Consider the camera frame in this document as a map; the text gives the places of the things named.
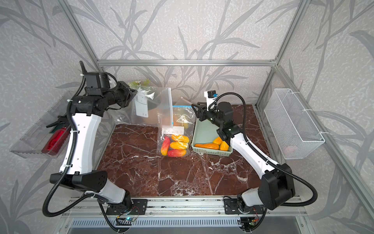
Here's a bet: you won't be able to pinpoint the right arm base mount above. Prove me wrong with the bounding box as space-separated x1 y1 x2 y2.
223 196 265 215

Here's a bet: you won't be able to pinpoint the clear zip-top bag blue zipper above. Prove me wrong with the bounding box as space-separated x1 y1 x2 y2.
156 105 196 158

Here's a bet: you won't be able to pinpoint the potted white flower plant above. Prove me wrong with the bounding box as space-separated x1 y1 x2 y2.
129 79 151 89

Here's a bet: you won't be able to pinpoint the green plastic basket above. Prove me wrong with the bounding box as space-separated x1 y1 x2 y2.
191 120 233 157

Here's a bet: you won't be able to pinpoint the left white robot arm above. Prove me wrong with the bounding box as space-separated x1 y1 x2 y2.
42 61 137 217

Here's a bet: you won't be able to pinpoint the orange yellow mango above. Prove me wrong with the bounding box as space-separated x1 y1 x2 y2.
170 141 189 150

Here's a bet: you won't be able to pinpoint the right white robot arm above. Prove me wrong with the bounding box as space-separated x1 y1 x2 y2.
192 90 318 210

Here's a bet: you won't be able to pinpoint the yellow mango front right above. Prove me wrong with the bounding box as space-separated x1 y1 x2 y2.
220 141 229 152

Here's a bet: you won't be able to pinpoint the white wire mesh basket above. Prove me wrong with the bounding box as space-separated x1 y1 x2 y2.
265 88 325 160

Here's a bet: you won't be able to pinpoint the clear wall-mounted tray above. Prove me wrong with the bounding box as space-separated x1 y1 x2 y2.
10 91 74 159

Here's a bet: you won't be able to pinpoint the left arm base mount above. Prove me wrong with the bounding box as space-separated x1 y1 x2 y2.
106 199 148 215

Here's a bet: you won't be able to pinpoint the red black pruning shears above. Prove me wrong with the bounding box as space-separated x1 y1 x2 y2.
41 115 71 156

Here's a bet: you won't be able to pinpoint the red yellow mango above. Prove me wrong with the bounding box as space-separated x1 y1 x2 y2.
167 149 187 158

